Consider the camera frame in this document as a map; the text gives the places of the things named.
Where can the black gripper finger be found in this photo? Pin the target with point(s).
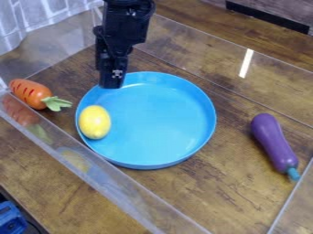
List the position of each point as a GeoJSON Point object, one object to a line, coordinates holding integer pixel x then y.
{"type": "Point", "coordinates": [101, 51]}
{"type": "Point", "coordinates": [113, 71]}

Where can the blue round tray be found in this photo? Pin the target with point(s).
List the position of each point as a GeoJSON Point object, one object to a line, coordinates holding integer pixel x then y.
{"type": "Point", "coordinates": [164, 119]}

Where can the purple toy eggplant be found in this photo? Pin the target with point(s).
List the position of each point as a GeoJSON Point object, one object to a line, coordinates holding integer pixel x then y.
{"type": "Point", "coordinates": [268, 132]}

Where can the white curtain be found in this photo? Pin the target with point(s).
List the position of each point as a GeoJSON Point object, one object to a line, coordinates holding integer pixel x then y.
{"type": "Point", "coordinates": [23, 16]}

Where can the orange toy carrot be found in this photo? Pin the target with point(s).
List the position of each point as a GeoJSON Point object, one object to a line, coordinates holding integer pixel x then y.
{"type": "Point", "coordinates": [37, 95]}

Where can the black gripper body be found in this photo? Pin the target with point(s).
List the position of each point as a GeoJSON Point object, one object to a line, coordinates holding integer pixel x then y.
{"type": "Point", "coordinates": [125, 25]}

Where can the yellow toy lemon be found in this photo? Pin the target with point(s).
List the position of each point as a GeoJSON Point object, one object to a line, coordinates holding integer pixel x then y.
{"type": "Point", "coordinates": [94, 122]}

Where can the blue device at corner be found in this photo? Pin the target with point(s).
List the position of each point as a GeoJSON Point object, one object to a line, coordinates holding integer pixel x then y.
{"type": "Point", "coordinates": [12, 221]}

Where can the clear acrylic barrier wall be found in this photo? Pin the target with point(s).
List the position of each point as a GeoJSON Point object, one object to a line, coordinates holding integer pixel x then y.
{"type": "Point", "coordinates": [226, 191]}

